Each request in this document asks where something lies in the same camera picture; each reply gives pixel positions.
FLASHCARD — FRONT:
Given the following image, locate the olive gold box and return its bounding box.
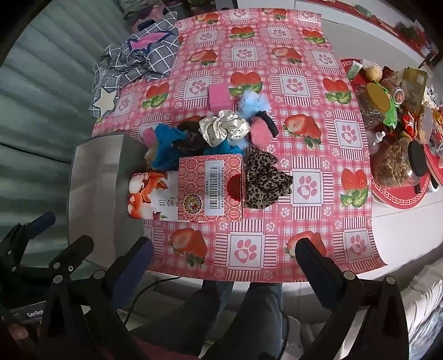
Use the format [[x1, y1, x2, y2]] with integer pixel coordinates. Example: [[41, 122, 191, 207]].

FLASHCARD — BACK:
[[401, 67, 428, 105]]

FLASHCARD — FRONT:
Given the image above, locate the grey metal box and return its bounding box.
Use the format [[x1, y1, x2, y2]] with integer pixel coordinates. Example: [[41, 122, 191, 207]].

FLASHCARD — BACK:
[[67, 133, 150, 271]]

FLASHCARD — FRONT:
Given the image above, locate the black lid nut jar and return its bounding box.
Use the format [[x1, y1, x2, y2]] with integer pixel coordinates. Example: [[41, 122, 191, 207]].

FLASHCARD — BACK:
[[372, 140, 429, 188]]

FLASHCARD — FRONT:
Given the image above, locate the pink sponge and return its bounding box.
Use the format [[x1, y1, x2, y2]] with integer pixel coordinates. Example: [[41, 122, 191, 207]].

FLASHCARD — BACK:
[[208, 84, 233, 110]]

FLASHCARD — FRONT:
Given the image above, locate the light blue fluffy scrunchie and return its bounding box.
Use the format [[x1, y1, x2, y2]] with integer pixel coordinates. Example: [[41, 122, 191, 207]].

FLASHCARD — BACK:
[[237, 92, 271, 117]]

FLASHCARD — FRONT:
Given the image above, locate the green packet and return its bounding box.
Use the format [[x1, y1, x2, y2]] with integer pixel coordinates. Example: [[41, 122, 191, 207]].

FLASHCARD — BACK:
[[382, 86, 403, 127]]

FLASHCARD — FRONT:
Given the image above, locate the pink cloth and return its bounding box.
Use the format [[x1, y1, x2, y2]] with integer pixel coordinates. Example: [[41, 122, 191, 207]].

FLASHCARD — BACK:
[[140, 129, 158, 148]]

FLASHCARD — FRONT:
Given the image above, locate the yellow lid jar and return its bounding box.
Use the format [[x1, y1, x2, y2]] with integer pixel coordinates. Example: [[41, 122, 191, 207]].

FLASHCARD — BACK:
[[356, 83, 394, 129]]

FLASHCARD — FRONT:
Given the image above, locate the black cable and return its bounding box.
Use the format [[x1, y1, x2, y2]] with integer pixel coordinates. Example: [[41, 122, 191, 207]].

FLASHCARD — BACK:
[[123, 275, 181, 326]]

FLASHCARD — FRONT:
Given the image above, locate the brown fuzzy sock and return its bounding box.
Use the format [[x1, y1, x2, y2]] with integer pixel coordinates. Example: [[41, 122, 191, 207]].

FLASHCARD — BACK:
[[176, 118, 209, 156]]

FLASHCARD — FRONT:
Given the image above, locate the red patterned box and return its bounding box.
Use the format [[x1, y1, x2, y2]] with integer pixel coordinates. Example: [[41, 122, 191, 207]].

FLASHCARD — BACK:
[[177, 154, 246, 222]]

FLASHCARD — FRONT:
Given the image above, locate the person's left hand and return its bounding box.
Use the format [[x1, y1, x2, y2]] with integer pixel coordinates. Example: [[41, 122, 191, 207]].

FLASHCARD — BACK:
[[0, 321, 32, 351]]

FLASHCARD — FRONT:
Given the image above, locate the pink strawberry print tablecloth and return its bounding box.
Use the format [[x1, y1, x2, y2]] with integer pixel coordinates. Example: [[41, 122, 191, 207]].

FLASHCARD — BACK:
[[92, 7, 387, 282]]

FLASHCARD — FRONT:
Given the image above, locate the person's leg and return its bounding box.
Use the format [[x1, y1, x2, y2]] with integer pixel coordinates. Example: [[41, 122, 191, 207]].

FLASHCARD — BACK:
[[132, 280, 236, 360], [208, 282, 291, 360]]

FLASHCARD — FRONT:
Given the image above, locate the white polka dot satin scrunchie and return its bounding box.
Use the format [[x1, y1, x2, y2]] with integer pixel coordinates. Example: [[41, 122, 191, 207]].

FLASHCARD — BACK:
[[198, 110, 251, 146]]

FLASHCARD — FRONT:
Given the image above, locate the blue cloth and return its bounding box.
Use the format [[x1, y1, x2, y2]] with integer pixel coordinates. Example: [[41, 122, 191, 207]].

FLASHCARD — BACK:
[[152, 124, 244, 174]]

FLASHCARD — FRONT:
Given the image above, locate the leopard print scrunchie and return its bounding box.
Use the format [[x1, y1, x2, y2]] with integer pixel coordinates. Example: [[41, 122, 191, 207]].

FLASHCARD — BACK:
[[244, 150, 294, 210]]

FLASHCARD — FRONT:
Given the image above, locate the orange cloth piece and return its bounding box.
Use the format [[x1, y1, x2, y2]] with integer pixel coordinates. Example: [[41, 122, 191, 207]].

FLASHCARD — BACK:
[[127, 170, 181, 221]]

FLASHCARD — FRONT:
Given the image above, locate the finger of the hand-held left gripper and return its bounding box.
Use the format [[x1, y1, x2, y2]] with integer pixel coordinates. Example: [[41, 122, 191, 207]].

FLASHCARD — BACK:
[[20, 211, 57, 240], [48, 235, 95, 278]]

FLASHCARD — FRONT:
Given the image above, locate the red round tray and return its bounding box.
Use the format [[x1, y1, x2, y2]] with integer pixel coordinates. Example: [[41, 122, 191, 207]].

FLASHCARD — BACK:
[[341, 57, 443, 209]]

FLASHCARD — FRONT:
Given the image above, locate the grey plaid blanket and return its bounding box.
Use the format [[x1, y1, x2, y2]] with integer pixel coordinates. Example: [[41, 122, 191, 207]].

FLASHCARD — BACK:
[[88, 9, 181, 120]]

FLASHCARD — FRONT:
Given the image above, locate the person's right leg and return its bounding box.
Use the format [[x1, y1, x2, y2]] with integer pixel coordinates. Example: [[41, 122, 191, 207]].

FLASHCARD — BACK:
[[208, 282, 291, 360]]

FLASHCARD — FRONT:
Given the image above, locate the black hair band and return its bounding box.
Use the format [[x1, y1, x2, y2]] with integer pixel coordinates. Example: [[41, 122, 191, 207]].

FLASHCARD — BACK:
[[254, 110, 279, 138]]

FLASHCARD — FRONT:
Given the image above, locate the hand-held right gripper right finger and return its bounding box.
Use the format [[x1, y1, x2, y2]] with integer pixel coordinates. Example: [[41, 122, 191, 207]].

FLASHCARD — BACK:
[[293, 237, 409, 360]]

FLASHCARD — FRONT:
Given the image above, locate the person's left leg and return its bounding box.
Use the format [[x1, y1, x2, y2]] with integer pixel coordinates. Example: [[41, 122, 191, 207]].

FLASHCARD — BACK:
[[132, 280, 236, 360]]

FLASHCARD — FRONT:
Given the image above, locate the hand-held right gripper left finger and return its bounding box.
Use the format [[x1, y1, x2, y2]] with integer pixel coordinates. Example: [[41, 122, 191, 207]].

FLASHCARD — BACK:
[[39, 237, 154, 360]]

